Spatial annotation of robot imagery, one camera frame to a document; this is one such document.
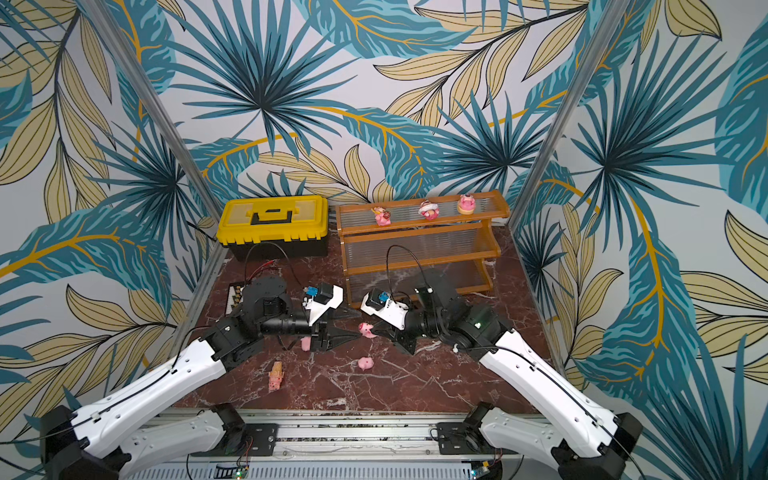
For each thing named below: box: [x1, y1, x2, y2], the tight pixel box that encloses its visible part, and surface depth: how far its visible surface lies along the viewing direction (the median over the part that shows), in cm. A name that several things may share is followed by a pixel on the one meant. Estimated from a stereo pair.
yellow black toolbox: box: [216, 195, 329, 261], surface depth 100 cm
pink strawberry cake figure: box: [418, 200, 440, 221], surface depth 81 cm
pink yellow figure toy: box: [371, 206, 391, 226], surface depth 80 cm
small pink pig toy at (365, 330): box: [358, 322, 377, 339], surface depth 65 cm
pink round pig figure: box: [457, 194, 476, 215], surface depth 85 cm
